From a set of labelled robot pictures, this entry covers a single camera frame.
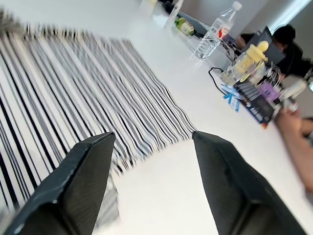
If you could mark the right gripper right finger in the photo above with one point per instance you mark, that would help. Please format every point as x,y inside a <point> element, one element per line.
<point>234,191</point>

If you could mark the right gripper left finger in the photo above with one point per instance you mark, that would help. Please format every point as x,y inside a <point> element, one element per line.
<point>73,191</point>

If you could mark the person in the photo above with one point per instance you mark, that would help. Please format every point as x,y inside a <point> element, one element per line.
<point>297,137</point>
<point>287,49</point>

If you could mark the dark blue box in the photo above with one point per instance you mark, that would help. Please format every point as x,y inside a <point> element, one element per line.
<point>254,102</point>

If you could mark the black white striped T-shirt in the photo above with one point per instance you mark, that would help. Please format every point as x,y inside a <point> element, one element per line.
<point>73,98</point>

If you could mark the clear jar with yellow lid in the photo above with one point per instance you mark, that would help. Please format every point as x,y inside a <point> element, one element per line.
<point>244,64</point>

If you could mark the clear plastic water bottle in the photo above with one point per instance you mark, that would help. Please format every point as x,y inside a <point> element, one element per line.
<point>213,31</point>

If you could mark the green white package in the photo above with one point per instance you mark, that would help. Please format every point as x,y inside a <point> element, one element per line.
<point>184,25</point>

